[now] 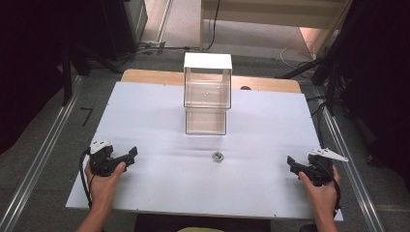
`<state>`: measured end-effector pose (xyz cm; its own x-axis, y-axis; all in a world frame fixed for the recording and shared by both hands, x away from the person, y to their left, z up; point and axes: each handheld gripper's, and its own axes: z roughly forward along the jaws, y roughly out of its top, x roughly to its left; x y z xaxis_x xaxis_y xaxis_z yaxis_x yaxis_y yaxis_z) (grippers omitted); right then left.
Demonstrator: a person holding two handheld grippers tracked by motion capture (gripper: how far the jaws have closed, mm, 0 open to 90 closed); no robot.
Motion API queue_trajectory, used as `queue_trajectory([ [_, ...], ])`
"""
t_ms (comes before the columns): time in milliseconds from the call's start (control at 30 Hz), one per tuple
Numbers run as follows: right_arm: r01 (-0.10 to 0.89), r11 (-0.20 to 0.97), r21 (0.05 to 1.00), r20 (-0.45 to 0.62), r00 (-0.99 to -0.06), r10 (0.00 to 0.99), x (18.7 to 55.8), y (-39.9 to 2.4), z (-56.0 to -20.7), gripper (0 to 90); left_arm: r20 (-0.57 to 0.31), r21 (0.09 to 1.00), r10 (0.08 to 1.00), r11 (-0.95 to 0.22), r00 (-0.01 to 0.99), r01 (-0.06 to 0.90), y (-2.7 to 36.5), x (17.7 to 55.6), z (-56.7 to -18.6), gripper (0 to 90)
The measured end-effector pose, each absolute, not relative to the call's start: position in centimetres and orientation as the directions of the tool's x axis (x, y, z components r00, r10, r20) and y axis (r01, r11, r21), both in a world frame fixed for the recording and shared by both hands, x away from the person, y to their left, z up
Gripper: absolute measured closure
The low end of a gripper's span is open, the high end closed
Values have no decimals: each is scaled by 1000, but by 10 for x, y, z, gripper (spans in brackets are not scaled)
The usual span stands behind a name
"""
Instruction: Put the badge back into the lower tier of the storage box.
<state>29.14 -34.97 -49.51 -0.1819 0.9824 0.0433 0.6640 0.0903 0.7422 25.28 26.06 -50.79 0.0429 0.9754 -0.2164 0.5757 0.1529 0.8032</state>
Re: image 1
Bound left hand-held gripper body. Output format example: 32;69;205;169
88;139;126;177

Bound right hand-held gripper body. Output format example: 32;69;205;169
302;147;350;188

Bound person's right hand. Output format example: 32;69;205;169
297;164;342;220

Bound person's left hand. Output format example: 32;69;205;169
84;160;128;212

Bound white board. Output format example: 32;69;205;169
65;80;344;222

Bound person's dark clothing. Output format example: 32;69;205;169
133;213;273;232

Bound wooden table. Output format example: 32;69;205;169
120;68;303;95

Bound clear plastic drawer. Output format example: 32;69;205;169
185;107;228;136

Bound black metal stand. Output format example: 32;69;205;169
275;54;342;117
61;44;124;107

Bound clear drawer cabinet white top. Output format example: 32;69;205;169
183;51;233;110

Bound dark curtain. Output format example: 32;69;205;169
0;0;138;156
335;0;410;191

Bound beige desk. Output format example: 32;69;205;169
198;0;353;57

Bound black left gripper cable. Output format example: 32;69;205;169
78;148;94;210

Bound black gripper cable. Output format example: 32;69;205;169
317;159;342;216
78;148;94;210

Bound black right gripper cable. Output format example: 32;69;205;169
317;159;342;216

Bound metal floor rail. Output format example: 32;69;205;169
310;85;386;232
0;75;85;232

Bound white floor cable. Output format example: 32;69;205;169
278;41;315;71

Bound black hanging cable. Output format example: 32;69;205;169
206;0;221;52

